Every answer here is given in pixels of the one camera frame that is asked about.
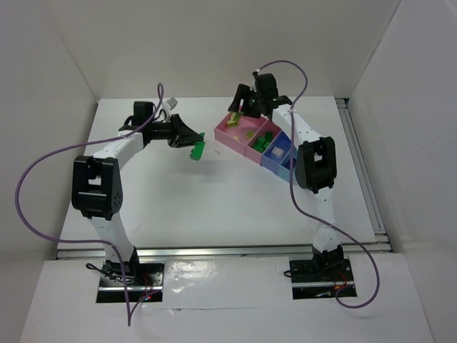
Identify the yellow-green lego plate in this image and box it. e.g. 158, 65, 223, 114
226, 111, 243, 127

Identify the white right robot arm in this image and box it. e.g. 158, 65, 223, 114
228, 70, 344, 281

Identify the purple-blue container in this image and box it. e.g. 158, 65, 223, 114
261, 131, 291, 182

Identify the green stepped lego brick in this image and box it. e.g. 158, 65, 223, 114
252, 131, 273, 153

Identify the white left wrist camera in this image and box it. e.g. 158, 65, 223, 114
161, 97, 178, 116

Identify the beige lego brick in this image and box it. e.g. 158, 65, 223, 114
271, 146, 284, 159

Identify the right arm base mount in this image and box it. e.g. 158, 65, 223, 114
283, 259, 357, 300

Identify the green and yellow lego stack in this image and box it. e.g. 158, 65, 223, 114
189, 132, 206, 161

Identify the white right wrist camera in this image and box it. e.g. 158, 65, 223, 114
250, 69, 262, 94

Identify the aluminium side rail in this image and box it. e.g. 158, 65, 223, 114
335, 98, 392, 252

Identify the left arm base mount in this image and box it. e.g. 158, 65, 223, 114
86, 262, 165, 304

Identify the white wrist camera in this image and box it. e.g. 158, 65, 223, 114
250, 69, 262, 94
161, 97, 178, 116

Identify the aluminium front rail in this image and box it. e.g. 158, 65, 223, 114
55, 243, 393, 261

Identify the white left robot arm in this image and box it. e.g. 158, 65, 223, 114
71, 98, 205, 277

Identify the light blue container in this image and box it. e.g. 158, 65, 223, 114
276, 154, 296, 184

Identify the large pink container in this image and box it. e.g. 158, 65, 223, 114
214, 112, 267, 156

